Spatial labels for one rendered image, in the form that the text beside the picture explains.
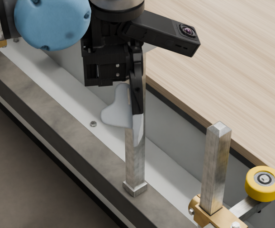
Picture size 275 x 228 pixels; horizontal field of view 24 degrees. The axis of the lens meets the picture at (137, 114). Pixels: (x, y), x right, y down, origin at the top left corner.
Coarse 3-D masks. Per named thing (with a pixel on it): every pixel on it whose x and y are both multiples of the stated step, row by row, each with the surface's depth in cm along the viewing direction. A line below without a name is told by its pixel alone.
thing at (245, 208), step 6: (246, 198) 147; (240, 204) 145; (246, 204) 145; (252, 204) 145; (258, 204) 145; (264, 204) 148; (234, 210) 144; (240, 210) 144; (246, 210) 144; (252, 210) 145; (258, 210) 147; (240, 216) 143; (246, 216) 145
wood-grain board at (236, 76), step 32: (160, 0) 199; (192, 0) 199; (224, 0) 199; (256, 0) 199; (224, 32) 187; (256, 32) 187; (160, 64) 176; (192, 64) 176; (224, 64) 176; (256, 64) 176; (192, 96) 166; (224, 96) 166; (256, 96) 166; (256, 128) 157; (256, 160) 151
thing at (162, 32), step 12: (144, 12) 89; (132, 24) 85; (144, 24) 86; (156, 24) 88; (168, 24) 89; (180, 24) 90; (132, 36) 87; (144, 36) 87; (156, 36) 87; (168, 36) 87; (180, 36) 88; (192, 36) 89; (168, 48) 89; (180, 48) 89; (192, 48) 90
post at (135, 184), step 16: (144, 64) 142; (128, 80) 144; (144, 80) 145; (128, 96) 147; (144, 96) 148; (144, 112) 151; (128, 128) 154; (144, 128) 155; (128, 144) 158; (144, 144) 158; (128, 160) 161; (144, 160) 162; (128, 176) 165; (144, 176) 166; (128, 192) 168
